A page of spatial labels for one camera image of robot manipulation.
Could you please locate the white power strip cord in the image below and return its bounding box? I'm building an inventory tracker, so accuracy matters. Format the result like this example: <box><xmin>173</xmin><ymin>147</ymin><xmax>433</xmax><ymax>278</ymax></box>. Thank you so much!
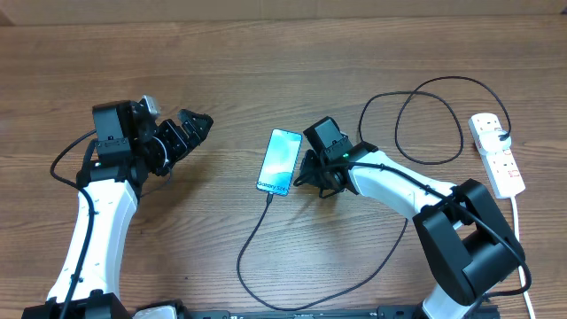
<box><xmin>509</xmin><ymin>196</ymin><xmax>537</xmax><ymax>319</ymax></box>

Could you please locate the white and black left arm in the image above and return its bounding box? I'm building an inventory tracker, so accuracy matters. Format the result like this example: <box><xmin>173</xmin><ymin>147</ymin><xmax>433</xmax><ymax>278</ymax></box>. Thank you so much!
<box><xmin>22</xmin><ymin>96</ymin><xmax>214</xmax><ymax>318</ymax></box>

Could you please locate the Galaxy S24+ smartphone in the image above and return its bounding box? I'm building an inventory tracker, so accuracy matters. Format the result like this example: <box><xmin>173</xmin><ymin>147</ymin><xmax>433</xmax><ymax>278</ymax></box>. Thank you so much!
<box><xmin>256</xmin><ymin>128</ymin><xmax>302</xmax><ymax>196</ymax></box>

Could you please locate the white power strip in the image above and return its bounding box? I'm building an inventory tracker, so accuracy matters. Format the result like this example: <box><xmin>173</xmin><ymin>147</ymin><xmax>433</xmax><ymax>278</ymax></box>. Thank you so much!
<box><xmin>468</xmin><ymin>113</ymin><xmax>525</xmax><ymax>198</ymax></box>

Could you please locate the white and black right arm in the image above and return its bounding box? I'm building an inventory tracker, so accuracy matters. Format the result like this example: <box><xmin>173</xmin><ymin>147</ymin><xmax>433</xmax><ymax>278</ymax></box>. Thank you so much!
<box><xmin>295</xmin><ymin>117</ymin><xmax>527</xmax><ymax>318</ymax></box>

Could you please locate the white charger plug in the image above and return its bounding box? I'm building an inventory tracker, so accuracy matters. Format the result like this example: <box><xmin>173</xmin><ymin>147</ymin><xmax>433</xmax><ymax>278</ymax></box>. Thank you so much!
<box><xmin>476</xmin><ymin>130</ymin><xmax>512</xmax><ymax>156</ymax></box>

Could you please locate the black USB charging cable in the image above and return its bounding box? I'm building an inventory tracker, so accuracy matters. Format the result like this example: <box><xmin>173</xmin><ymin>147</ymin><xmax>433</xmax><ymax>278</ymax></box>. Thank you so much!
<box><xmin>236</xmin><ymin>75</ymin><xmax>513</xmax><ymax>312</ymax></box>

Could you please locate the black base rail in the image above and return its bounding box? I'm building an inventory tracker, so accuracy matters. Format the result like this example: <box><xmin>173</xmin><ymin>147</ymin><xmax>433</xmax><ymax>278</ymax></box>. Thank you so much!
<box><xmin>178</xmin><ymin>305</ymin><xmax>427</xmax><ymax>319</ymax></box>

